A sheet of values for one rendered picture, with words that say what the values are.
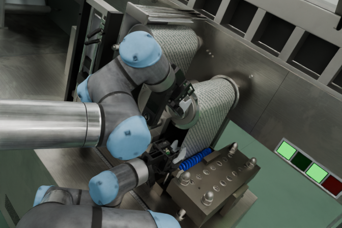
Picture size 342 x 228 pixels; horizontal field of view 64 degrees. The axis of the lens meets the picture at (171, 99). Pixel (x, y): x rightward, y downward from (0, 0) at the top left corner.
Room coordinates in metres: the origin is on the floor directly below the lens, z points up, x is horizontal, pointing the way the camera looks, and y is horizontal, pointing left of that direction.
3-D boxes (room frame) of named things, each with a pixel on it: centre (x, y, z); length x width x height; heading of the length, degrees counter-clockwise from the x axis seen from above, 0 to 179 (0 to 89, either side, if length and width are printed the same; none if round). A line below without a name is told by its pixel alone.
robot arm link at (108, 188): (0.50, 0.06, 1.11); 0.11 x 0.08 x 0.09; 148
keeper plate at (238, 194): (0.77, -0.36, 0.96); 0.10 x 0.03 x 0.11; 148
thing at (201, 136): (0.84, -0.15, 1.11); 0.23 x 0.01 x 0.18; 148
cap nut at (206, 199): (0.64, -0.23, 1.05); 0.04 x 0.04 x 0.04
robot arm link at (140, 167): (0.57, 0.02, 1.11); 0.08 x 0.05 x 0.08; 58
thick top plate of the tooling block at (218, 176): (0.80, -0.28, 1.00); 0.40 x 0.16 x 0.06; 148
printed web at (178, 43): (0.94, 0.01, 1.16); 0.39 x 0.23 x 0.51; 58
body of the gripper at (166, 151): (0.64, -0.03, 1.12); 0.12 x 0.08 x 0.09; 148
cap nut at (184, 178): (0.69, -0.14, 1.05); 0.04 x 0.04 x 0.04
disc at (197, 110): (0.77, -0.04, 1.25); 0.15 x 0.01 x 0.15; 58
